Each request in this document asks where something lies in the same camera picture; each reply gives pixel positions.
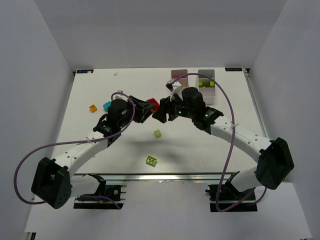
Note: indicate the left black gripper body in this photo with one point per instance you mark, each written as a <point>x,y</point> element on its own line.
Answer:
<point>136,109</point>

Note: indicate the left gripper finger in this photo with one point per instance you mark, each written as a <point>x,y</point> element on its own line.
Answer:
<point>141,104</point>
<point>144,114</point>

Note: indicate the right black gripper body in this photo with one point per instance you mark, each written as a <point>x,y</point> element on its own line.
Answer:
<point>169,110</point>

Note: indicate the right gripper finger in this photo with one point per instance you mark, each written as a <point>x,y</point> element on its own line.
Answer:
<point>165,105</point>
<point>161,115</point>

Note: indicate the red curved lego piece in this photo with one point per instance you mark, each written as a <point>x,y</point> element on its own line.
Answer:
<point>155,103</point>

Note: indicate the pale green 2x2 lego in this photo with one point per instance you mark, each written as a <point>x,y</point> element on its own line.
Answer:
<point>157,133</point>

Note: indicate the olive 2x2 lego brick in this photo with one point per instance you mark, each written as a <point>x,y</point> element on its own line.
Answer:
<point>212,84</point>

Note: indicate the orange small lego brick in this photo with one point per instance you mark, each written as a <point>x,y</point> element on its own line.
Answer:
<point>93,108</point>

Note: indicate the lime 2x2 lego brick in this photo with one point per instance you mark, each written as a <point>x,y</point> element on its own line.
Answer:
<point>152,161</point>

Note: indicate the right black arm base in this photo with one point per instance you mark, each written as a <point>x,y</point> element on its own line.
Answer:
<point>227,198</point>

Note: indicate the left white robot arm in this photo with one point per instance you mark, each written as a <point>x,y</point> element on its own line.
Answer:
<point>55,180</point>

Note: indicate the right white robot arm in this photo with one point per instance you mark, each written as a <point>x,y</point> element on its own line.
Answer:
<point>273,157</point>

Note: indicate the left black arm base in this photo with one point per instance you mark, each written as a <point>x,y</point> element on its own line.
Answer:
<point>107,196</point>

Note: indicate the left white sorting container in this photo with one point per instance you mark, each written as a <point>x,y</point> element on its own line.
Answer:
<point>184,81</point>

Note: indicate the white sorting container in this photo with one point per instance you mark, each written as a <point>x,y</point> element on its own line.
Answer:
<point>184,81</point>
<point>208,93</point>

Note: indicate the cyan arched lego brick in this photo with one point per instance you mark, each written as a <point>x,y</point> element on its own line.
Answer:
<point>107,105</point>

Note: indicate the right white sorting container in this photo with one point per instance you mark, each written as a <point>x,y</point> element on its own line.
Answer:
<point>208,93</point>

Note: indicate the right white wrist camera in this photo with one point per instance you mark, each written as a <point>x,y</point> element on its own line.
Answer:
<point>175,88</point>

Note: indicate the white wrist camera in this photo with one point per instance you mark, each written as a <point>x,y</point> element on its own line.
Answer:
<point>119,95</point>
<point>175,88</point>

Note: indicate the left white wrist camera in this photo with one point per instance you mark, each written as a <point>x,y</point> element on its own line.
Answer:
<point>119,95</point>

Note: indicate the aluminium table rail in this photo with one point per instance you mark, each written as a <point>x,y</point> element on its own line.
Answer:
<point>161,177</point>

